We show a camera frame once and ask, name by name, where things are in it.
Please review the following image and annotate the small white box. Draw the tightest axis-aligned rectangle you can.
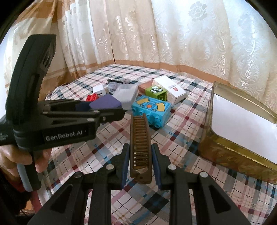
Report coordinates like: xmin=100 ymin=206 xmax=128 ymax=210
xmin=92 ymin=84 xmax=107 ymax=97

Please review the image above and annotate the red toy brick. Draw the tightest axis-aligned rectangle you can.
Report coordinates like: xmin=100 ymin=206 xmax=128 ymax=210
xmin=86 ymin=93 xmax=99 ymax=102

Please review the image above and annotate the white patterned cardboard box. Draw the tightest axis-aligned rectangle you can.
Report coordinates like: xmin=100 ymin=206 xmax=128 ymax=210
xmin=152 ymin=75 xmax=187 ymax=105

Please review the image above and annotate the pink box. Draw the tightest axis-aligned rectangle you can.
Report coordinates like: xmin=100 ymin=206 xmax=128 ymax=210
xmin=138 ymin=80 xmax=153 ymax=95

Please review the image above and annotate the translucent plastic box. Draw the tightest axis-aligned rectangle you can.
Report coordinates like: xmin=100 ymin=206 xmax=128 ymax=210
xmin=113 ymin=84 xmax=139 ymax=111

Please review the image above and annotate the cream lace curtain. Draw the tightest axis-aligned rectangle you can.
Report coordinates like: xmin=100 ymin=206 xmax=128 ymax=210
xmin=1 ymin=1 xmax=276 ymax=111

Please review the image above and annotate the black white small pouch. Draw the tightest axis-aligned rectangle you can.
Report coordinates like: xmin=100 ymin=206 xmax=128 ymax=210
xmin=108 ymin=79 xmax=130 ymax=95

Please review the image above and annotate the purple box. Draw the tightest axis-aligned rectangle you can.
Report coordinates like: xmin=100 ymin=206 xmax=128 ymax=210
xmin=89 ymin=94 xmax=122 ymax=110

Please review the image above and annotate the gold metal tin tray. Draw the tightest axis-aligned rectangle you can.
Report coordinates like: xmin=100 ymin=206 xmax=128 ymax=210
xmin=198 ymin=82 xmax=276 ymax=184

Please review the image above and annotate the blue printed toy brick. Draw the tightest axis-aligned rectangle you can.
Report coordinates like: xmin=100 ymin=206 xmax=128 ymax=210
xmin=131 ymin=95 xmax=171 ymax=128

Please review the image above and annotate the green cube toy block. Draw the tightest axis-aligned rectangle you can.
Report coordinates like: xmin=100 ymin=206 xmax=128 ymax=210
xmin=145 ymin=85 xmax=167 ymax=101

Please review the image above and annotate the person's left hand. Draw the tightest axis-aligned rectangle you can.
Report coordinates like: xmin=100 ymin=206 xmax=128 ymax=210
xmin=1 ymin=145 xmax=52 ymax=181

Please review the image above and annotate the brown folding comb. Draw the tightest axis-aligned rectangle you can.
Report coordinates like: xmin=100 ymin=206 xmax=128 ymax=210
xmin=129 ymin=114 xmax=152 ymax=184

